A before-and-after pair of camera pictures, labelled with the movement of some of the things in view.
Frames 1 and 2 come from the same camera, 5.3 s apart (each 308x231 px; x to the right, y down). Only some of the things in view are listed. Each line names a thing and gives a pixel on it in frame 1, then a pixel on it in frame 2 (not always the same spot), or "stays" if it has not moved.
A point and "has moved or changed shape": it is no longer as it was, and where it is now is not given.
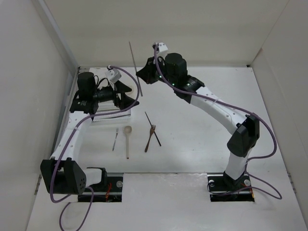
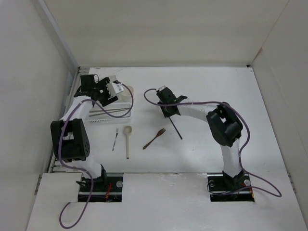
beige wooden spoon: x=127 y=130 stays
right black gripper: x=147 y=73 → x=166 y=114
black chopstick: x=154 y=132 → x=174 y=128
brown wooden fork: x=151 y=131 → x=160 y=132
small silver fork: x=117 y=132 stays
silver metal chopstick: x=135 y=69 has moved or changed shape
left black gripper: x=125 y=101 → x=108 y=98
